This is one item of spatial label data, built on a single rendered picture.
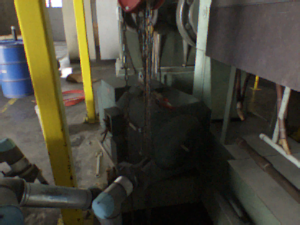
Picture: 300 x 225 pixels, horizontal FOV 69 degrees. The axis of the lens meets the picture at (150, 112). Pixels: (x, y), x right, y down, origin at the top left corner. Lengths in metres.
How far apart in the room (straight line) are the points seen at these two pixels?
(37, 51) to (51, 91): 0.18
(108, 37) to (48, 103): 5.92
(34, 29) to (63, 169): 0.71
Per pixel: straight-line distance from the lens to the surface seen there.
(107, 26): 6.93
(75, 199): 0.91
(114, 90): 1.31
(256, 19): 1.05
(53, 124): 1.16
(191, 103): 1.18
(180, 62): 2.02
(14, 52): 4.24
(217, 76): 1.53
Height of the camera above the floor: 1.25
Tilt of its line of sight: 23 degrees down
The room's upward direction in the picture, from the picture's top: straight up
